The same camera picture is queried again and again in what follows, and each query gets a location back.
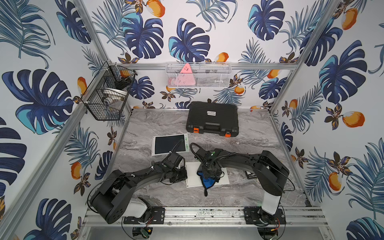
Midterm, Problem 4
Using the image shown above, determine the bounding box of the blue grey microfibre cloth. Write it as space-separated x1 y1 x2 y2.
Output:
197 171 221 197

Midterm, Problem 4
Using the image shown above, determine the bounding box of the white drawing tablet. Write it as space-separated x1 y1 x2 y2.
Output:
152 134 190 156
186 162 230 188

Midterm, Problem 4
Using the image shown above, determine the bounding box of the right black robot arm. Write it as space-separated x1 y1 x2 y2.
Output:
190 143 290 227

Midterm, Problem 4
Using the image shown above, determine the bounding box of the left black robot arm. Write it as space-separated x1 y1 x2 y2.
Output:
87 140 187 224

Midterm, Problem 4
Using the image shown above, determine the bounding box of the black plastic tool case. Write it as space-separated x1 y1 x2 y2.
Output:
186 102 240 138

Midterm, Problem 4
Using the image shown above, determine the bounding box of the pink triangular card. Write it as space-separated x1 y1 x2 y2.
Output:
175 63 197 87

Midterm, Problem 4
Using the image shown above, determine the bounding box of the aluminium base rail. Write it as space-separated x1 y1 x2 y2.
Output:
82 205 328 228

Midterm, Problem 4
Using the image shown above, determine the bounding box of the white mesh wall basket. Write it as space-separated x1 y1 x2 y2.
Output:
165 62 232 88

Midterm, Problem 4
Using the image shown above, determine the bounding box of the black wire basket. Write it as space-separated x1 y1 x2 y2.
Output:
81 62 138 121

